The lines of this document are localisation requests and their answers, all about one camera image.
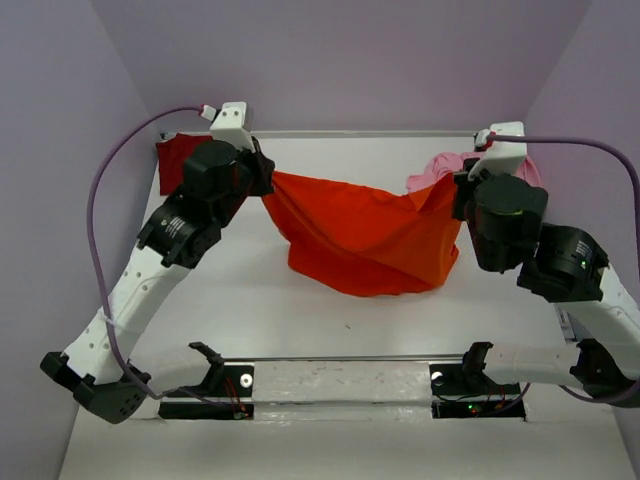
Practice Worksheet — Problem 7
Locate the orange t-shirt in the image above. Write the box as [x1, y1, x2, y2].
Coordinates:
[263, 172, 461, 297]

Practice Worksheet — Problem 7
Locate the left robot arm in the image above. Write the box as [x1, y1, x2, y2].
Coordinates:
[40, 138, 275, 424]

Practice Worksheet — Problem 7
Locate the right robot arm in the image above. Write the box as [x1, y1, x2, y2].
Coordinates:
[452, 170, 639, 409]

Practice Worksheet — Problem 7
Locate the pink t-shirt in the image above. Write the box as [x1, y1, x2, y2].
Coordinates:
[406, 152, 543, 193]

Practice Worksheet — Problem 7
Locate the dark red folded t-shirt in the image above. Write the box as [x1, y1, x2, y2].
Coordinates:
[156, 133, 211, 196]

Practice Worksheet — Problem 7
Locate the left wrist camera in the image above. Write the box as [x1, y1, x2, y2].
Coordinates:
[199, 101, 253, 149]

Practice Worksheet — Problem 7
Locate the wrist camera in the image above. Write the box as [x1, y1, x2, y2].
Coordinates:
[468, 121, 527, 180]
[199, 101, 253, 149]

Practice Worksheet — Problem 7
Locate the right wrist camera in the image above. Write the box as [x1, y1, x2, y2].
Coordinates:
[468, 121, 527, 180]

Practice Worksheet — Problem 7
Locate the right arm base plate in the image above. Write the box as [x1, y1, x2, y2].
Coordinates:
[429, 363, 526, 420]

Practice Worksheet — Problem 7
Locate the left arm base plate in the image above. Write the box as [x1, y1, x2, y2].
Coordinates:
[158, 362, 254, 421]

